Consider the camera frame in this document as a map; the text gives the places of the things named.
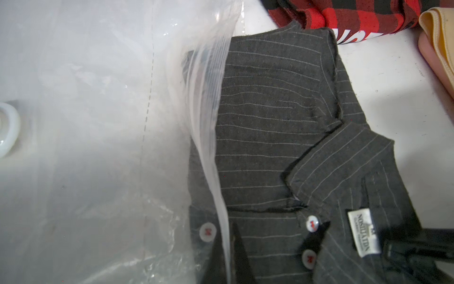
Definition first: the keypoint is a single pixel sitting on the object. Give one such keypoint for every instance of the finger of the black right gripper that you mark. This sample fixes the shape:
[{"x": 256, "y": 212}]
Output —
[{"x": 417, "y": 257}]

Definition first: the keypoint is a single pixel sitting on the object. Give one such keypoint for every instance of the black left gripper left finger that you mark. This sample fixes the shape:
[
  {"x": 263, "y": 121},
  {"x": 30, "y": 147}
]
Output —
[{"x": 215, "y": 272}]

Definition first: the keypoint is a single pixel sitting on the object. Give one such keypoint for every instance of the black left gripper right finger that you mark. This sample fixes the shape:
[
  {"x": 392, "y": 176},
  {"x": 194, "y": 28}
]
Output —
[{"x": 241, "y": 270}]

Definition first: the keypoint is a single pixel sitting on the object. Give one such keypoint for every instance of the grey pinstriped shirt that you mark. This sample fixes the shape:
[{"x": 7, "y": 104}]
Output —
[{"x": 299, "y": 167}]

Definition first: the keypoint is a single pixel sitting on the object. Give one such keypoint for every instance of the clear plastic vacuum bag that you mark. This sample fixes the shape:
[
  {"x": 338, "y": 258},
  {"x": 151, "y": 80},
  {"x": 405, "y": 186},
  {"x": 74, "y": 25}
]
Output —
[{"x": 113, "y": 179}]

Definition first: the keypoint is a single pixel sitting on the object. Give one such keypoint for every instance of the red black plaid shirt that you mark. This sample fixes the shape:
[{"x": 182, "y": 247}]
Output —
[{"x": 351, "y": 20}]

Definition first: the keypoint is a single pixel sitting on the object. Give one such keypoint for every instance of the beige folded cloth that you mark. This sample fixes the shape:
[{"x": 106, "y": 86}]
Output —
[{"x": 438, "y": 24}]

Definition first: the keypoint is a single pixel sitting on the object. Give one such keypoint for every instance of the pink tray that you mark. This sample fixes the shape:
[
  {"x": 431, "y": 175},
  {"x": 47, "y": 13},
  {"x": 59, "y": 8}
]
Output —
[{"x": 430, "y": 56}]

